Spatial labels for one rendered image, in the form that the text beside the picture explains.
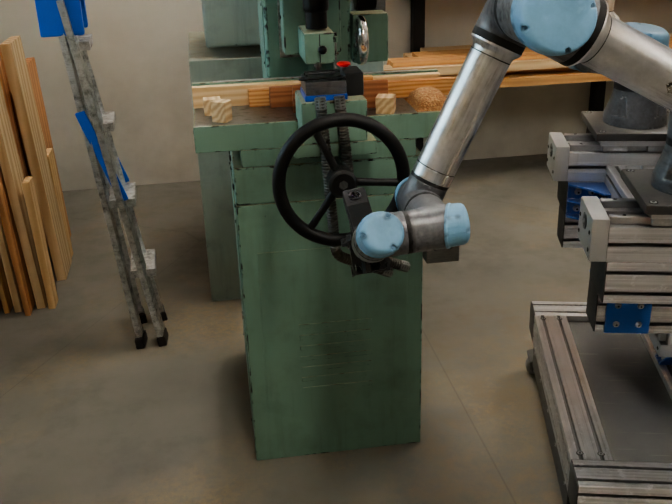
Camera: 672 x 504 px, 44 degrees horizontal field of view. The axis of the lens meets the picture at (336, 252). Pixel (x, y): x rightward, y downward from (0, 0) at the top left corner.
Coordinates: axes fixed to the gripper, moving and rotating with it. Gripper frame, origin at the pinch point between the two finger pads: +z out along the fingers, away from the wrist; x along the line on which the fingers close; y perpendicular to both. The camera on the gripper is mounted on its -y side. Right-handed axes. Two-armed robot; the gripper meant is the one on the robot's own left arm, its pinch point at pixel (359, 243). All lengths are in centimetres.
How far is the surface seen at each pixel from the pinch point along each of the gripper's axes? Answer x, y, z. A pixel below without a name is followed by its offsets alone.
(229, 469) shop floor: -37, 48, 51
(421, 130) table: 19.5, -24.7, 13.8
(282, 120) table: -11.5, -30.7, 11.0
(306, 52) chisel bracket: -3.5, -46.6, 14.5
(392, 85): 16.5, -38.8, 23.7
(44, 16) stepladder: -71, -82, 59
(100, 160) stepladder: -65, -44, 80
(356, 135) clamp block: 3.3, -23.3, 3.5
